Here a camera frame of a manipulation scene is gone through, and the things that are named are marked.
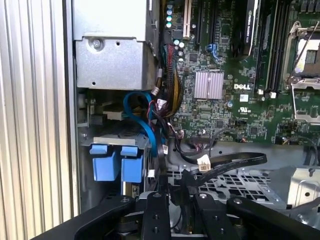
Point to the black graphics card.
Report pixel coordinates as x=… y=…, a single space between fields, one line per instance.
x=246 y=30

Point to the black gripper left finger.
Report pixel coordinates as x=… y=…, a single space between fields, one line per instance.
x=110 y=220

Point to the black expansion slot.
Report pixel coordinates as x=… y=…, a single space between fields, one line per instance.
x=214 y=22
x=199 y=22

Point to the thin metal locking lever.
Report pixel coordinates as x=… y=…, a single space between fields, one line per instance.
x=303 y=52

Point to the metal disk bay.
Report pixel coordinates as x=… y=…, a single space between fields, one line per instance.
x=112 y=140

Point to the open metal PC case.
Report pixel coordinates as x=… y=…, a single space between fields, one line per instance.
x=250 y=185

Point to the green Dell motherboard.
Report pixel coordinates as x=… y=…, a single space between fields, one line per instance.
x=212 y=117

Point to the CPU socket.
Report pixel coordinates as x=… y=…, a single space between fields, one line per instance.
x=312 y=55

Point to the silver power supply unit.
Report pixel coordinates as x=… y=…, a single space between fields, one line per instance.
x=110 y=62

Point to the silver finned chipset heatsink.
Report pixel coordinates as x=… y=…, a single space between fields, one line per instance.
x=208 y=85

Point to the silver metal drive bracket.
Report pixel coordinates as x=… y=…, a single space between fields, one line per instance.
x=305 y=180

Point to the blue SATA port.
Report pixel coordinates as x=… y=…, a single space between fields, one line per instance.
x=213 y=53

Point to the RAM slot with white clip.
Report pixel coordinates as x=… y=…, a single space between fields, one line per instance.
x=263 y=62
x=276 y=62

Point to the metal socket cover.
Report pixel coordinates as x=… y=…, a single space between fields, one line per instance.
x=308 y=86

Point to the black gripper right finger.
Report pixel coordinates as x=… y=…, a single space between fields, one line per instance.
x=262 y=220

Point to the white expansion slot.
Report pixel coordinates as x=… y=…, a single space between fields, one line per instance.
x=187 y=20

